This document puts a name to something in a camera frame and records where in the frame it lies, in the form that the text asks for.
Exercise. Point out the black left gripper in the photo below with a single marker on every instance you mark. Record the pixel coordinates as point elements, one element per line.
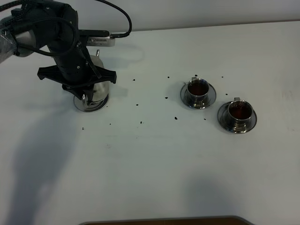
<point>76,71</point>

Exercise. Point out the stainless steel teapot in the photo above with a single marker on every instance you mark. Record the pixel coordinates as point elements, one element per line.
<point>100,90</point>

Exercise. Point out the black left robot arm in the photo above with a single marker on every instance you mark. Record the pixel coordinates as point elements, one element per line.
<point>50,28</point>

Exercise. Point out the round steel teapot saucer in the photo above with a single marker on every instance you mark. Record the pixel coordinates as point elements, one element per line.
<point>96,103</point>

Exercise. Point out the left stainless steel teacup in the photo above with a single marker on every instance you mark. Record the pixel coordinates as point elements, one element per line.
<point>197,91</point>

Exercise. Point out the stainless steel teacup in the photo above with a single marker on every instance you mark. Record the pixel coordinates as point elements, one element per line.
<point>197,91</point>
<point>240,111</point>

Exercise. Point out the right stainless steel teacup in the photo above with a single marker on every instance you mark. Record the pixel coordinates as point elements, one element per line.
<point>240,111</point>

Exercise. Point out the left steel cup saucer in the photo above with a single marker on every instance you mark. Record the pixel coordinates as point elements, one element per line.
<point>208,101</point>

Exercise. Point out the steel cup saucer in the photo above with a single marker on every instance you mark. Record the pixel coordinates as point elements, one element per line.
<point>208,101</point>
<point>229,125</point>

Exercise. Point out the right steel cup saucer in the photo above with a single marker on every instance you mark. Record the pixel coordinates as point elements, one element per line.
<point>229,125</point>

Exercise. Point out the brown wooden board edge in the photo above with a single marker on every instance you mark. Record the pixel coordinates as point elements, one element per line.
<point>217,220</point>

